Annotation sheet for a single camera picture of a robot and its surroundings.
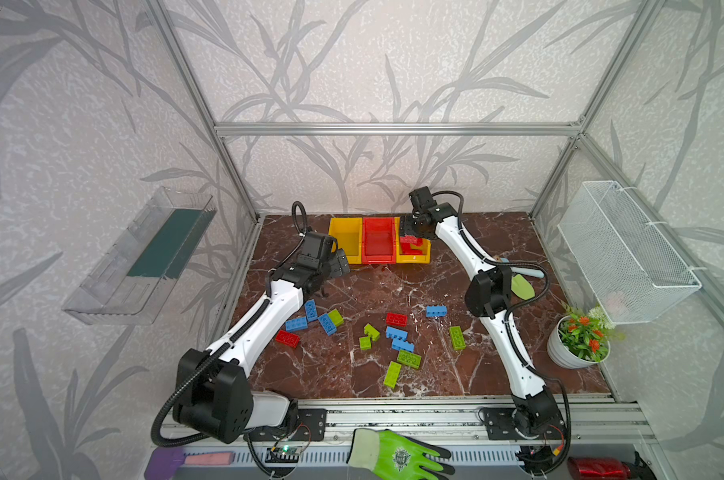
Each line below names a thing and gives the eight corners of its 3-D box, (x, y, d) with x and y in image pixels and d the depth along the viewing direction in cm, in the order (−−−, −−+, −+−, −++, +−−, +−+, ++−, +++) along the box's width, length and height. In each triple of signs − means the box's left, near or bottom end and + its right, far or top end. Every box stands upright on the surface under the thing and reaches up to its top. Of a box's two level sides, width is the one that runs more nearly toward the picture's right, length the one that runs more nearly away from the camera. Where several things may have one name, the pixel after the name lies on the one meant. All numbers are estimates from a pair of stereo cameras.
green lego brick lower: (395, 361, 86) (396, 358, 84) (398, 352, 88) (399, 348, 86) (418, 369, 85) (419, 366, 82) (420, 359, 86) (421, 356, 84)
